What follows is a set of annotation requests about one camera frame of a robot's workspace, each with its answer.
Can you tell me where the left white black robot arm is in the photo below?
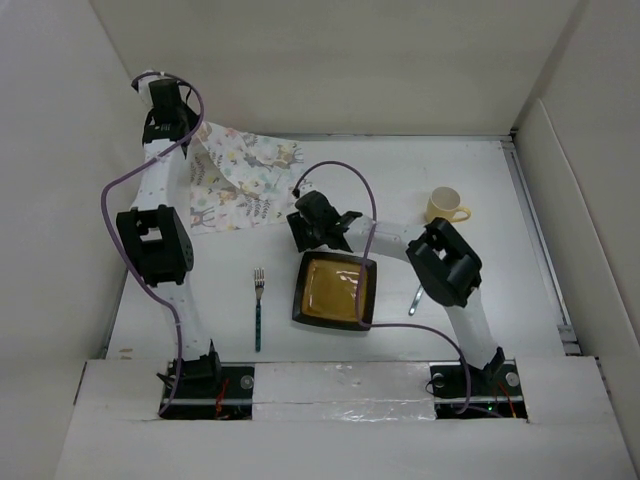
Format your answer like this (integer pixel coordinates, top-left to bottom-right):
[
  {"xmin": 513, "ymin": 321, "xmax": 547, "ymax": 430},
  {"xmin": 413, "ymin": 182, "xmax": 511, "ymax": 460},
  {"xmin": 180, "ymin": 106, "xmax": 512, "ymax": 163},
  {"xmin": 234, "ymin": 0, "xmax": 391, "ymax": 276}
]
[{"xmin": 116, "ymin": 74, "xmax": 212, "ymax": 362}]

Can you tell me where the fork with teal handle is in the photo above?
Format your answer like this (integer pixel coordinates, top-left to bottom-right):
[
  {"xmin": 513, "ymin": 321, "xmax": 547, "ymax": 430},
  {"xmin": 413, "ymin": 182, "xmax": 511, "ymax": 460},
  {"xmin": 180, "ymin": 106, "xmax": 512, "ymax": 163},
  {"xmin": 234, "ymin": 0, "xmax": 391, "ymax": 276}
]
[{"xmin": 254, "ymin": 268, "xmax": 265, "ymax": 352}]

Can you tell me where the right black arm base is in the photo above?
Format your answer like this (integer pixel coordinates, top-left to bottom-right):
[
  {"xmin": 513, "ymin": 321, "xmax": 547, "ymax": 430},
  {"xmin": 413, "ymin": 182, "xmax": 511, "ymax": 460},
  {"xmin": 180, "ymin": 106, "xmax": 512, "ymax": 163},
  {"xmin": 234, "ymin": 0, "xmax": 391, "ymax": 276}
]
[{"xmin": 425, "ymin": 359, "xmax": 528, "ymax": 420}]

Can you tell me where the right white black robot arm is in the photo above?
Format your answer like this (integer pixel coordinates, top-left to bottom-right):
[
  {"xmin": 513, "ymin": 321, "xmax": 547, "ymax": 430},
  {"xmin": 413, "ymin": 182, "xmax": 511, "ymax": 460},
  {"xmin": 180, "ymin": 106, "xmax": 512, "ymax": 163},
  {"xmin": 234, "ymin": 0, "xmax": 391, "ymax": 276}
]
[{"xmin": 287, "ymin": 190, "xmax": 505, "ymax": 394}]

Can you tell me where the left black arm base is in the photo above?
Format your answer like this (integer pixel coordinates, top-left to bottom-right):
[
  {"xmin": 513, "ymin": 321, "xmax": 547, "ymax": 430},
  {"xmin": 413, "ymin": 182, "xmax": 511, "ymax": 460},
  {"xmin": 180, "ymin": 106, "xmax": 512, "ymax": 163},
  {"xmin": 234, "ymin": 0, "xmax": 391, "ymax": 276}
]
[{"xmin": 156, "ymin": 342, "xmax": 255, "ymax": 421}]

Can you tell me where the square black brown plate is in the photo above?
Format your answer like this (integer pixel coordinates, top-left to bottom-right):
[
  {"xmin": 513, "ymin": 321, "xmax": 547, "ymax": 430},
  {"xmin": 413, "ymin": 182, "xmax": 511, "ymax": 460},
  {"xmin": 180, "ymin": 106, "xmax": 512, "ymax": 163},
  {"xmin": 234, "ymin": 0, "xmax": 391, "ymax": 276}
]
[{"xmin": 292, "ymin": 251, "xmax": 377, "ymax": 332}]

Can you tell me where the silver table knife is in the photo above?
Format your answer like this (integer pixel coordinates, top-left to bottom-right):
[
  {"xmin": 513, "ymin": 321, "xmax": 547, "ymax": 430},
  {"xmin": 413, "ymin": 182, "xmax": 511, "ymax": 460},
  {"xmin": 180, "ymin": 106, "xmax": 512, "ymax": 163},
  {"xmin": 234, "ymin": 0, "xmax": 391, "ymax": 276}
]
[{"xmin": 408, "ymin": 286, "xmax": 424, "ymax": 316}]

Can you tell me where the yellow ceramic mug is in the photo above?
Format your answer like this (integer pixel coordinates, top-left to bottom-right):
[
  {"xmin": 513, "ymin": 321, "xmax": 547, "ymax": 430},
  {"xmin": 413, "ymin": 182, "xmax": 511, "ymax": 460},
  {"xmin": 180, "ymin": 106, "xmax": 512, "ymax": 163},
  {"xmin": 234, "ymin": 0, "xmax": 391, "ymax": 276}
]
[{"xmin": 425, "ymin": 186, "xmax": 472, "ymax": 223}]

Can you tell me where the floral patterned cloth napkin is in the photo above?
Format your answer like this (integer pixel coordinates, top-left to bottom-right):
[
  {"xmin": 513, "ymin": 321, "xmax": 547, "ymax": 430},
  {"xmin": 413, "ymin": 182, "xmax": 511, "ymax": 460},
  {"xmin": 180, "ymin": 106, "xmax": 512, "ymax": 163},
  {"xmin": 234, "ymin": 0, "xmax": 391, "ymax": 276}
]
[{"xmin": 190, "ymin": 122, "xmax": 306, "ymax": 235}]

